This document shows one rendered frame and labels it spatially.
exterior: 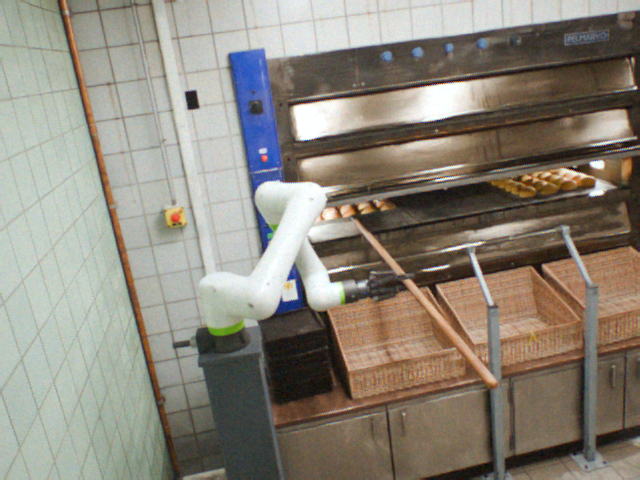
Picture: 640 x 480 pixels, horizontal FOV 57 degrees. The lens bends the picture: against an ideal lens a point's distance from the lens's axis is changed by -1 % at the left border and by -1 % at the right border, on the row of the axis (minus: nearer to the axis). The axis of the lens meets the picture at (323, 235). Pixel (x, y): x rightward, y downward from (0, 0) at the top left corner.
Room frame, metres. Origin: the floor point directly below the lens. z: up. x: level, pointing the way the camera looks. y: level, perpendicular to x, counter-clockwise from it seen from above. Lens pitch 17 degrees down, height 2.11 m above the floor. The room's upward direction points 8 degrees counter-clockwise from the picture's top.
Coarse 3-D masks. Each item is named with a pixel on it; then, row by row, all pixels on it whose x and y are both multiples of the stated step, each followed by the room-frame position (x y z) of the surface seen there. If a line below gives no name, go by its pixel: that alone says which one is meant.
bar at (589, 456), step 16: (496, 240) 2.56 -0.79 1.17; (512, 240) 2.56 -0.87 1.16; (400, 256) 2.50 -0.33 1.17; (416, 256) 2.50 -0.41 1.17; (432, 256) 2.51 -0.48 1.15; (576, 256) 2.51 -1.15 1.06; (336, 272) 2.45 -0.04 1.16; (480, 272) 2.45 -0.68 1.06; (592, 288) 2.38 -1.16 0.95; (592, 304) 2.38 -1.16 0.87; (496, 320) 2.31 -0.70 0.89; (592, 320) 2.38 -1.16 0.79; (496, 336) 2.31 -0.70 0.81; (592, 336) 2.38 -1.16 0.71; (496, 352) 2.31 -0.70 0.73; (592, 352) 2.38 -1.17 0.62; (496, 368) 2.31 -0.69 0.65; (592, 368) 2.38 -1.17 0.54; (592, 384) 2.38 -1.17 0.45; (496, 400) 2.31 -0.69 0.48; (592, 400) 2.38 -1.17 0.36; (496, 416) 2.31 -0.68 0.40; (592, 416) 2.38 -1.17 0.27; (496, 432) 2.31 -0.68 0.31; (592, 432) 2.38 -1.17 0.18; (496, 448) 2.31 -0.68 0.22; (592, 448) 2.38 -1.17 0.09; (496, 464) 2.32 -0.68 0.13; (592, 464) 2.36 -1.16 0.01; (608, 464) 2.34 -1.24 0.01
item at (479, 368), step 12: (360, 228) 2.93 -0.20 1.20; (372, 240) 2.69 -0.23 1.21; (384, 252) 2.50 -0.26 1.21; (396, 264) 2.33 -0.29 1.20; (408, 288) 2.10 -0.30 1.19; (420, 300) 1.97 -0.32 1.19; (432, 312) 1.85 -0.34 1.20; (444, 324) 1.75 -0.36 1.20; (456, 336) 1.66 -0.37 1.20; (456, 348) 1.61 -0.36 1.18; (468, 348) 1.57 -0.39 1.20; (468, 360) 1.52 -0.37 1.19; (480, 372) 1.45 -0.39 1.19; (492, 384) 1.38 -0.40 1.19
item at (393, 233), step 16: (608, 192) 3.04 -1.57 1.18; (624, 192) 3.05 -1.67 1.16; (512, 208) 2.99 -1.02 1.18; (528, 208) 2.97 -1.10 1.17; (544, 208) 2.99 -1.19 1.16; (416, 224) 2.93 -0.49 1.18; (432, 224) 2.90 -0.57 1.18; (448, 224) 2.91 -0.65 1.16; (464, 224) 2.92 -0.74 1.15; (336, 240) 2.85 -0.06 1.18; (352, 240) 2.84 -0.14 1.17; (384, 240) 2.86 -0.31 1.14
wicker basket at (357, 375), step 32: (352, 320) 2.77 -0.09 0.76; (384, 320) 2.79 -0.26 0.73; (416, 320) 2.81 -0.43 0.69; (352, 352) 2.73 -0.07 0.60; (384, 352) 2.70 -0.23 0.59; (416, 352) 2.66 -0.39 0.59; (448, 352) 2.39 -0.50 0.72; (352, 384) 2.44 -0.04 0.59; (384, 384) 2.35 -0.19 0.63; (416, 384) 2.37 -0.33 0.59
